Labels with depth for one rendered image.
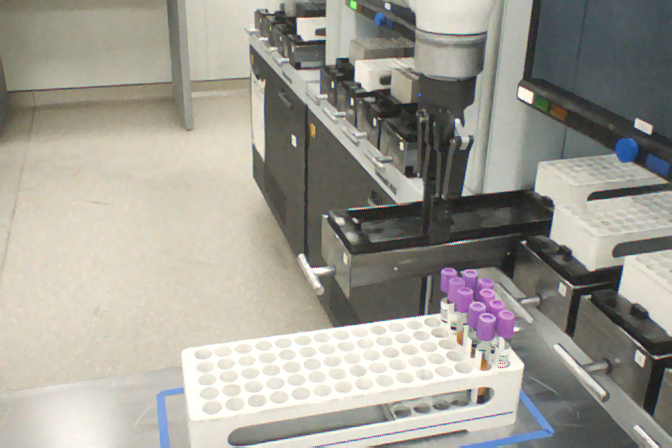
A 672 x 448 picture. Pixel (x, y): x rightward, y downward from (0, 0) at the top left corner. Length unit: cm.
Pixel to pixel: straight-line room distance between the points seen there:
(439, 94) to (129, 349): 151
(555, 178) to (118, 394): 72
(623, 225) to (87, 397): 69
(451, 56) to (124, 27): 365
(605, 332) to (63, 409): 61
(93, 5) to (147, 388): 380
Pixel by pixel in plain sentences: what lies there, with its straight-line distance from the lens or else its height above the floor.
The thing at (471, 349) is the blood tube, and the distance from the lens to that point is 69.
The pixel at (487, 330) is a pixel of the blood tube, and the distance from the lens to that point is 65.
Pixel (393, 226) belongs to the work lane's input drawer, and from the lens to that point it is 109.
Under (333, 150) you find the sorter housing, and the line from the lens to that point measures 189.
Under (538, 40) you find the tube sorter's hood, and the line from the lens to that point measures 115.
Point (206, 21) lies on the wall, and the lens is 451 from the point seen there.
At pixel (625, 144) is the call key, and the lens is 95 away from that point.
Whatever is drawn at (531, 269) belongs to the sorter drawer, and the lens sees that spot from 106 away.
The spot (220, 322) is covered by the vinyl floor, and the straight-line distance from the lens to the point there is 232.
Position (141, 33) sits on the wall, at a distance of 449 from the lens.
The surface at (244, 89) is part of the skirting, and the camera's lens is 464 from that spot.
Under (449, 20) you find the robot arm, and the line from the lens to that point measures 92.
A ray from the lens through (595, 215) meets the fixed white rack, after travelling 105.
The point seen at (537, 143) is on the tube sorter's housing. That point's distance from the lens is 124.
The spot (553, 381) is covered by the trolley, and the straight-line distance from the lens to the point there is 79.
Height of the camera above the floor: 128
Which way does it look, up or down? 24 degrees down
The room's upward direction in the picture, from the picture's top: 1 degrees clockwise
